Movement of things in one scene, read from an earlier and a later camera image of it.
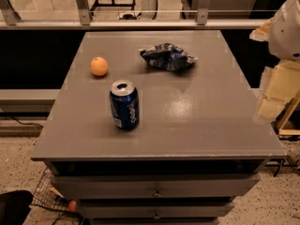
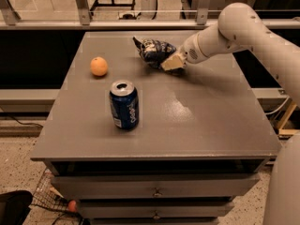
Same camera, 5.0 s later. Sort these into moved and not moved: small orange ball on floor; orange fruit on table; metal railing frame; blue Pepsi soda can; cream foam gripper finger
Moved: cream foam gripper finger
Not moved: small orange ball on floor; blue Pepsi soda can; metal railing frame; orange fruit on table
